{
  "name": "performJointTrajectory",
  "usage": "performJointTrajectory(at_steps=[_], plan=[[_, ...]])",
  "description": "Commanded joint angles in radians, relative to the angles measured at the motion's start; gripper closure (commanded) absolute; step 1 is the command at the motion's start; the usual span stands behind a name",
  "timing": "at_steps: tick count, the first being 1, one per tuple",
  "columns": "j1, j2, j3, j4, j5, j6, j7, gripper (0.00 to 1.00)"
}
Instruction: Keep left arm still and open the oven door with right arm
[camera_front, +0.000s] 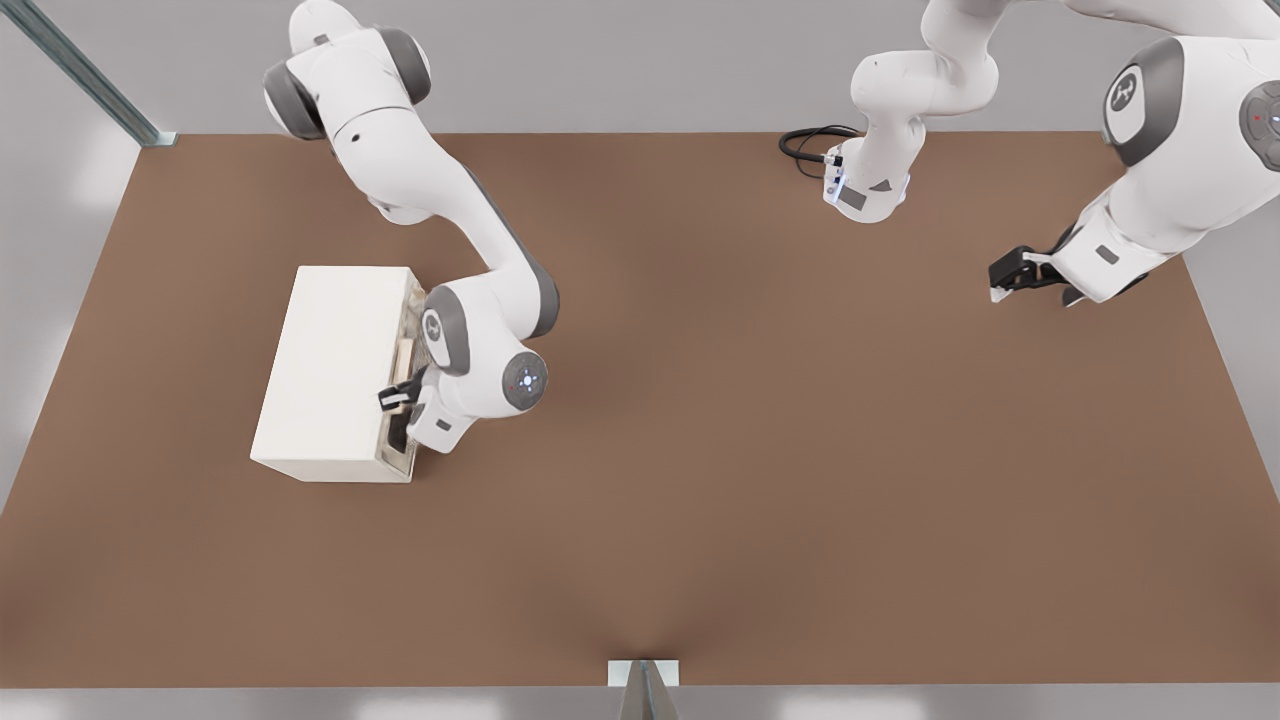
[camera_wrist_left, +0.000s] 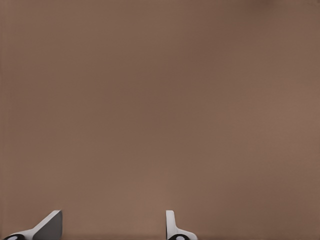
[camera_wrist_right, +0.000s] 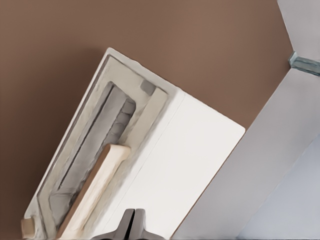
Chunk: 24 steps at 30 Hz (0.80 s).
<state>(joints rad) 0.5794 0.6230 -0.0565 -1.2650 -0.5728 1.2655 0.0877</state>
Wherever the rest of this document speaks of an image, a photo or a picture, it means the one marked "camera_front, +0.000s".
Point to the oven door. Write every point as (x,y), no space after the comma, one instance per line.
(392,460)

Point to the white oven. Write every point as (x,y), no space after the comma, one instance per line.
(330,370)

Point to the silver frame post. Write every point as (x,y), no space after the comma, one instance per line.
(85,75)
(645,690)

